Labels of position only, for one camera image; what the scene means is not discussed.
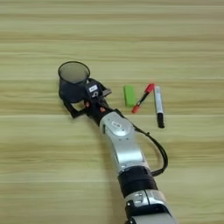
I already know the white marker black cap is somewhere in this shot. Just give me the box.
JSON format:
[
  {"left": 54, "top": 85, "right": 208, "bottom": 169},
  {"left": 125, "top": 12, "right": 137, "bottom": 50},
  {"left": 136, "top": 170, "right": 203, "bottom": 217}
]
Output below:
[{"left": 153, "top": 85, "right": 166, "bottom": 130}]

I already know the green eraser block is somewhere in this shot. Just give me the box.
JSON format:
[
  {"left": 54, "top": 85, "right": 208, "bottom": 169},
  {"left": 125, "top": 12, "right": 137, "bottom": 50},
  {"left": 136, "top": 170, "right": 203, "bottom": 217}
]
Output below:
[{"left": 122, "top": 84, "right": 137, "bottom": 108}]

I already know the black mesh pen cup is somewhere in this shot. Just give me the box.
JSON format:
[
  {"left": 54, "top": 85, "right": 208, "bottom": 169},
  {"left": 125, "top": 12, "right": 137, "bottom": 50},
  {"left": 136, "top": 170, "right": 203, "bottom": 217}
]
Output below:
[{"left": 57, "top": 60, "right": 91, "bottom": 104}]

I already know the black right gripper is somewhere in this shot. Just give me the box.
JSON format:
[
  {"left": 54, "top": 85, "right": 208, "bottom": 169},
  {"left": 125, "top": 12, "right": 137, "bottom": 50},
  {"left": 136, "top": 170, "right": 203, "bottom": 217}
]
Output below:
[{"left": 61, "top": 83, "right": 117, "bottom": 127}]

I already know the red marker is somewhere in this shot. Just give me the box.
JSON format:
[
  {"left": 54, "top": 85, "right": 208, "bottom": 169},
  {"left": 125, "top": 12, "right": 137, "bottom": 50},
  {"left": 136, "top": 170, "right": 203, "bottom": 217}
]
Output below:
[{"left": 130, "top": 82, "right": 156, "bottom": 115}]

